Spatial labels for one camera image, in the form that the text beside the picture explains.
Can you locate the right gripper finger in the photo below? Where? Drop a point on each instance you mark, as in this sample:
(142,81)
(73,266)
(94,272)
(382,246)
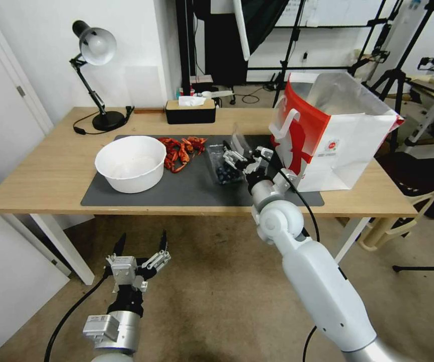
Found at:
(253,161)
(233,158)

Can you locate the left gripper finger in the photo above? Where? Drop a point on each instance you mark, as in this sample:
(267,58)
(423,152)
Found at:
(118,247)
(157,260)

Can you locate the clear takeout container with blueberries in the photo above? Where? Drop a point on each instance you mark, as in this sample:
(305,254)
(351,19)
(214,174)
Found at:
(224,171)

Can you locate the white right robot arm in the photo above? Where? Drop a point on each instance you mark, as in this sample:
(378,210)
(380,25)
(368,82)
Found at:
(315,271)

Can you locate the black tissue box wooden lid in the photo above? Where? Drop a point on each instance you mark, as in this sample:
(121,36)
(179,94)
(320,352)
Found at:
(190,113)

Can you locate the red and white takeout bag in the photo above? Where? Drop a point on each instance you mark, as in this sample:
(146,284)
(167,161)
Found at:
(352,151)

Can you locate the red crayfish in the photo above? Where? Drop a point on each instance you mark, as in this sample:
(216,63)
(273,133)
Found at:
(171,156)
(198,143)
(185,151)

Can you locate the dark grey table mat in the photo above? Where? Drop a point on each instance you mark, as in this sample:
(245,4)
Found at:
(186,194)

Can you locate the white handheld device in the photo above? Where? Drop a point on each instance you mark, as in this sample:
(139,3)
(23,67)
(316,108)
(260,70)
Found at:
(218,94)

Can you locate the white tissue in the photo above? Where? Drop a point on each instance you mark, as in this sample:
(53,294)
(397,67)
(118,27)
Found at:
(190,101)

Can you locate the white round bowl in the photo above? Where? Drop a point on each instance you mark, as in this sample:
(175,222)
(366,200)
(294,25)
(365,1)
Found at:
(132,166)

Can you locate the wooden table with white legs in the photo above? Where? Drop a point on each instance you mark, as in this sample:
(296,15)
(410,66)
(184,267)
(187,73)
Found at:
(50,166)

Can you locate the black tripod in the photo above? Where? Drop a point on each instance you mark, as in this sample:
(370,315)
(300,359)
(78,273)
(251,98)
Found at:
(379,41)
(290,49)
(399,86)

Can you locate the black softbox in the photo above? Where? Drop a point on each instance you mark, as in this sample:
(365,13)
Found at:
(265,19)

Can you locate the beige plastic chair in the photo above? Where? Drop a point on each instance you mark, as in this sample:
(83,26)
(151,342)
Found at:
(397,226)

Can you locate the black office chair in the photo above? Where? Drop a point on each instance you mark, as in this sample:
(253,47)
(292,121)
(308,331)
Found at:
(420,177)

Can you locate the black desk lamp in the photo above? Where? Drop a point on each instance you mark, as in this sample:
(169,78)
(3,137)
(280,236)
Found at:
(96,45)

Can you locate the black stand leg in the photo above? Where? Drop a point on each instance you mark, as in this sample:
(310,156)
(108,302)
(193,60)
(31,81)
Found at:
(424,268)

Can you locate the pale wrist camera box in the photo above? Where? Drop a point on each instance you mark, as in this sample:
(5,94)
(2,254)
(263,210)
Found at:
(123,269)
(266,153)

